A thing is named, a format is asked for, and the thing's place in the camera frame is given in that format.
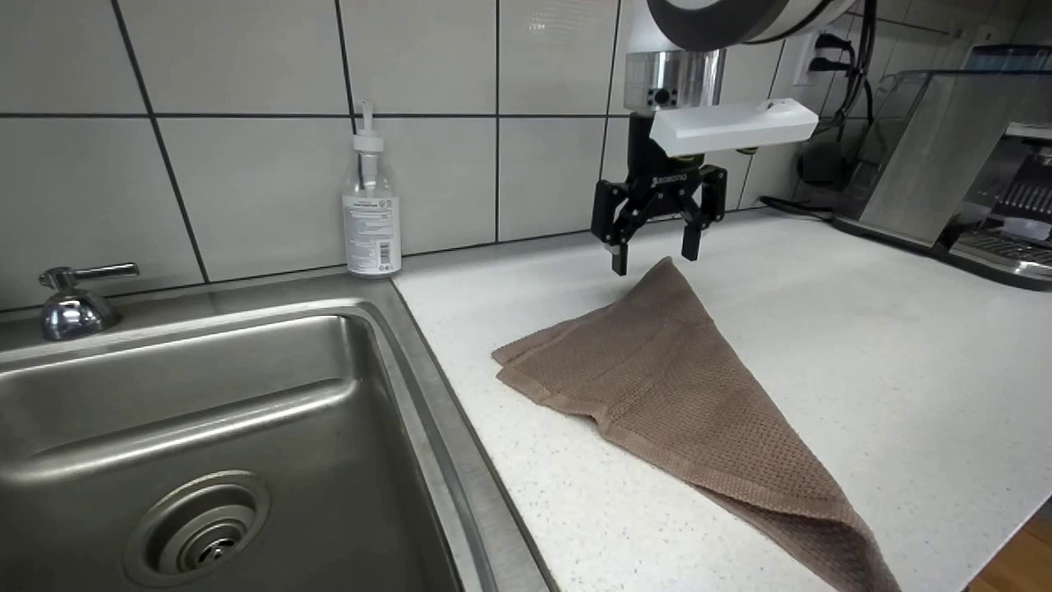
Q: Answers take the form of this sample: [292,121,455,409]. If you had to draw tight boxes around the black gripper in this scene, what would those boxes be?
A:
[589,139,729,279]

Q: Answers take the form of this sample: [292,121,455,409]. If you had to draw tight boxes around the brown waffle-weave towel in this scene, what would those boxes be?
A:
[491,257,904,592]

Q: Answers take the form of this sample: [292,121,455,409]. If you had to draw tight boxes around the stainless steel espresso machine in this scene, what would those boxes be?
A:
[826,44,1052,291]

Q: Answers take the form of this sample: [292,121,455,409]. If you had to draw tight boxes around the clear pump soap bottle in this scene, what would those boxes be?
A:
[340,104,405,279]

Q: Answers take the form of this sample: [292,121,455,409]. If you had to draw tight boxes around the stainless steel sink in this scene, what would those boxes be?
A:
[0,265,564,592]

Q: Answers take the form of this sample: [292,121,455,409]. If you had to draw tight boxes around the metal sink drain strainer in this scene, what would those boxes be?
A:
[124,466,272,586]

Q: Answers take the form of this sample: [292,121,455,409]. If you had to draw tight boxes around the black power cable with plug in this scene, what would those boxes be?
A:
[756,29,883,222]

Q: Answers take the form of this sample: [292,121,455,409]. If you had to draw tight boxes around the white wall outlet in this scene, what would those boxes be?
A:
[790,29,854,97]

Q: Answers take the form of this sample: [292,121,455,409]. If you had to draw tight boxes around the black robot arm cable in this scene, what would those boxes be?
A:
[845,0,883,69]

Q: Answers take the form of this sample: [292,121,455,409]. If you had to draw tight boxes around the chrome faucet handle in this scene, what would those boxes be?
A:
[35,259,143,341]

